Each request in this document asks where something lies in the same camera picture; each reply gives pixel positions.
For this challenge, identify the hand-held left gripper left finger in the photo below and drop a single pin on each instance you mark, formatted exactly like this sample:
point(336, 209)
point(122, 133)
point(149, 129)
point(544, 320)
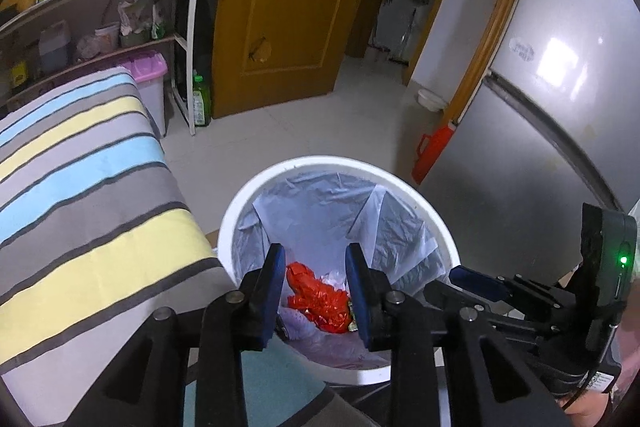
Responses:
point(274, 292)

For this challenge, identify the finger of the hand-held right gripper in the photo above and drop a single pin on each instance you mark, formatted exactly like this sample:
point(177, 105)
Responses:
point(475, 281)
point(445, 294)

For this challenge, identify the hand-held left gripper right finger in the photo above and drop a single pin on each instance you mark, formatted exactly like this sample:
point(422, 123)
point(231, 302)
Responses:
point(357, 297)

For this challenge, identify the red plastic bag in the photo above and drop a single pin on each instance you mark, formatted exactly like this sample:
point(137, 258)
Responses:
point(320, 302)

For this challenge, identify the red dustpan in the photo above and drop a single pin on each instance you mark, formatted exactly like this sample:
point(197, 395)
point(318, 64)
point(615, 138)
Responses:
point(430, 152)

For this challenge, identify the silver refrigerator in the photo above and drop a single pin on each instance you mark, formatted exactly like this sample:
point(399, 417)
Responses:
point(550, 107)

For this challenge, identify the white bowl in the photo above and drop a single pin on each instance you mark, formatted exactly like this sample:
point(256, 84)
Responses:
point(432, 99)

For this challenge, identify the green detergent bottle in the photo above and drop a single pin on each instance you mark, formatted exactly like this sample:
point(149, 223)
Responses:
point(201, 104)

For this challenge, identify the striped tablecloth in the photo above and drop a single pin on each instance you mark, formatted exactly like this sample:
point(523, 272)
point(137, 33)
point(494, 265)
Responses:
point(90, 207)

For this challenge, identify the pink lidded storage box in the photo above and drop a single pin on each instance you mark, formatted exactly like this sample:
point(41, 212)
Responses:
point(150, 72)

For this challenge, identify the white appliance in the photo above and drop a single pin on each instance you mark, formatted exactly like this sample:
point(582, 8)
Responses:
point(400, 17)

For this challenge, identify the yellow wooden door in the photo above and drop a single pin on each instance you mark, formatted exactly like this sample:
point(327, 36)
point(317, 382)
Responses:
point(290, 7)

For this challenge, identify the crumpled plastic bags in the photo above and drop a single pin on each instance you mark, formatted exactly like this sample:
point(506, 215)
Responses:
point(140, 22)

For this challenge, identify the grey plastic jug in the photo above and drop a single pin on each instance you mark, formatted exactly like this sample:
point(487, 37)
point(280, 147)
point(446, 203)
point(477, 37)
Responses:
point(55, 49)

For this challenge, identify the yellow label bottle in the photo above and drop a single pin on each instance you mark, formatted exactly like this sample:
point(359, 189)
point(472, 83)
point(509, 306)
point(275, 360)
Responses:
point(19, 74)

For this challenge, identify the yellow wooden door frame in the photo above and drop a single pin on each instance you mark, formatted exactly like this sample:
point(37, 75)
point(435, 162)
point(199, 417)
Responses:
point(500, 7)

